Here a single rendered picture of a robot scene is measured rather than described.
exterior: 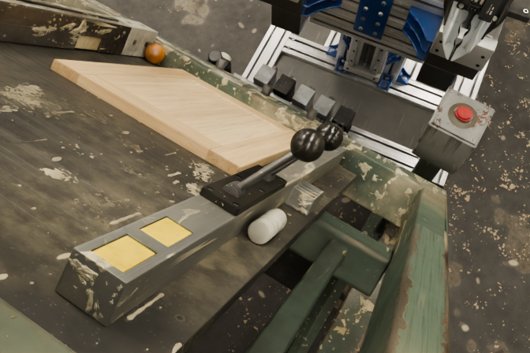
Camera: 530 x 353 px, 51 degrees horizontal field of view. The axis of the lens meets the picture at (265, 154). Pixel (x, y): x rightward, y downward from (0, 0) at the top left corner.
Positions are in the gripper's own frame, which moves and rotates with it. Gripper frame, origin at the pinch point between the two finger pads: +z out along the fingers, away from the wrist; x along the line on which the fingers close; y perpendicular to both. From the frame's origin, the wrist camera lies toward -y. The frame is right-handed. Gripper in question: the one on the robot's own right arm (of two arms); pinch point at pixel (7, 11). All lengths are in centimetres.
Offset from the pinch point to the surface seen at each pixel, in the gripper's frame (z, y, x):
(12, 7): -4.2, 11.3, -12.4
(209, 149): 0, 53, -11
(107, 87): 0.3, 31.8, -9.7
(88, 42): 0.3, 11.1, 12.0
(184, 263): 1, 67, -46
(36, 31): -0.7, 11.4, -4.8
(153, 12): 4, -51, 144
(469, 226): 18, 113, 134
